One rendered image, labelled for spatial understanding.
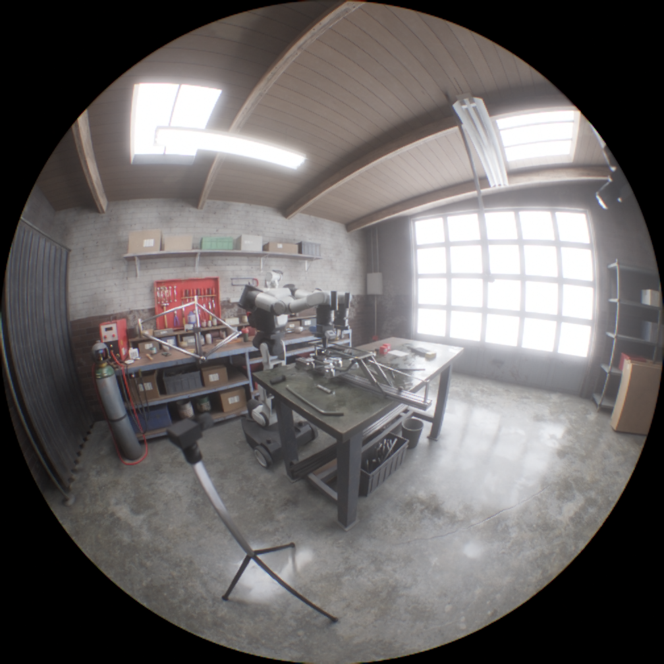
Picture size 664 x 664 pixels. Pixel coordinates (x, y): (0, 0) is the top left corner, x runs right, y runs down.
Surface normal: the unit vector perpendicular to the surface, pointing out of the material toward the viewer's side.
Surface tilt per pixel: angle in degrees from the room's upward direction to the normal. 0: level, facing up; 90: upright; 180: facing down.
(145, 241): 90
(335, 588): 0
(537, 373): 90
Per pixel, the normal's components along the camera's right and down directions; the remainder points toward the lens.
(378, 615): -0.02, -0.99
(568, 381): -0.74, 0.13
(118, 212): 0.67, 0.11
